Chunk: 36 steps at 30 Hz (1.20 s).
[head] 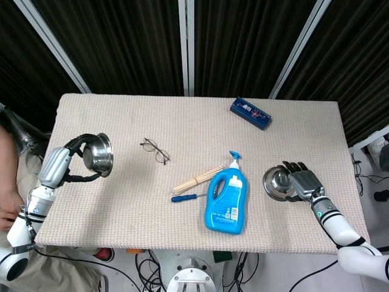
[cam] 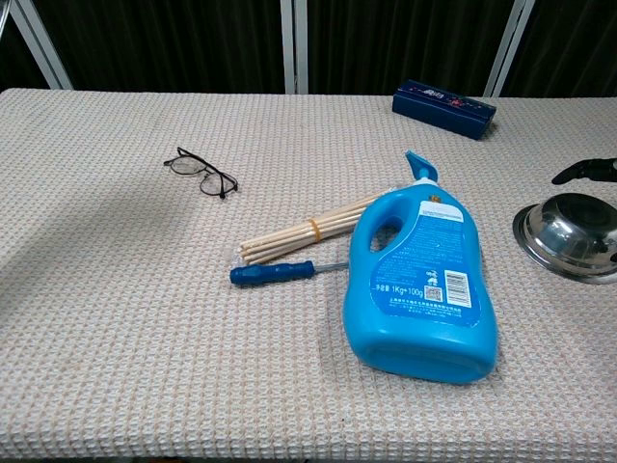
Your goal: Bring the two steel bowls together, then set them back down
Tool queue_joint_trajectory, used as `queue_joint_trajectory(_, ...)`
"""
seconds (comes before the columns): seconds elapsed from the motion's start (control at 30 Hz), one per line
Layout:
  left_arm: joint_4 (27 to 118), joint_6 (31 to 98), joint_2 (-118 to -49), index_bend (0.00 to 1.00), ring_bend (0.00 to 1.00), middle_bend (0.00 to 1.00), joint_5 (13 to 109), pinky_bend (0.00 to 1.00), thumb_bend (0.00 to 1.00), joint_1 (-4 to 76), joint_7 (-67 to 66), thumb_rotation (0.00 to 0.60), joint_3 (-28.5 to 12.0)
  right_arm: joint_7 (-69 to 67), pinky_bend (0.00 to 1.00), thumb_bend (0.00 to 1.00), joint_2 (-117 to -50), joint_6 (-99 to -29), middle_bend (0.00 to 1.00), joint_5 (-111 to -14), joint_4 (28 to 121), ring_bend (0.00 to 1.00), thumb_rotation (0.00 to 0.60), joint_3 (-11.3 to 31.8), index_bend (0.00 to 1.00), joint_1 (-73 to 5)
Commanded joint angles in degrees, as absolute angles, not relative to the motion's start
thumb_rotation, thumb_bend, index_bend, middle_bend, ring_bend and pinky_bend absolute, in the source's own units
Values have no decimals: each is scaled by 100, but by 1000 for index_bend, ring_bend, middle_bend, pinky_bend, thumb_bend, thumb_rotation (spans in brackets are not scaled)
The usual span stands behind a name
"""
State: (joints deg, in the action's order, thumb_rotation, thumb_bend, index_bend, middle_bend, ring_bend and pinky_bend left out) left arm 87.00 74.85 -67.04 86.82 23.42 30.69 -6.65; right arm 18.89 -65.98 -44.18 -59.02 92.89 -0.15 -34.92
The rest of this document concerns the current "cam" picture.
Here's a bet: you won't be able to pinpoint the blue handle screwdriver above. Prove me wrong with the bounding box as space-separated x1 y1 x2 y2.
228 259 349 286

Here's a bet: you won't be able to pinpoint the dark blue printed box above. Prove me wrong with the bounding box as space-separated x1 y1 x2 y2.
390 79 497 142

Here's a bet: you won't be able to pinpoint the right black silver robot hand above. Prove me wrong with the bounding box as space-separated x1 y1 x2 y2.
550 157 617 186

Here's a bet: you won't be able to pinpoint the beige waffle tablecloth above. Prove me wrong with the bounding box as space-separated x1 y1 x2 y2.
0 87 617 463

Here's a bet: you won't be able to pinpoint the metal bowl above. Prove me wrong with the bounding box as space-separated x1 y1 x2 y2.
511 192 617 286

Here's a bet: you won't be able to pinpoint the wooden chopstick bundle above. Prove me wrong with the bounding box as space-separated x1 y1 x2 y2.
238 191 387 265

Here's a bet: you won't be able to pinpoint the blue detergent bottle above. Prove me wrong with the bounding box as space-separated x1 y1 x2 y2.
341 150 498 386

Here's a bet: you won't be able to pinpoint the white upright frame post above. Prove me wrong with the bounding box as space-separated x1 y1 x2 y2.
279 0 309 95

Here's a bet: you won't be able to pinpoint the black thin-frame eyeglasses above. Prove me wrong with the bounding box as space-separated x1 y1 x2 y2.
162 147 239 201

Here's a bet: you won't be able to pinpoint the white slanted frame post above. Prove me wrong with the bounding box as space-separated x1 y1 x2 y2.
483 0 537 98
0 0 74 91

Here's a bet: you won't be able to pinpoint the dark pleated curtain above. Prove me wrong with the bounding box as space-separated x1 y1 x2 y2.
0 0 617 98

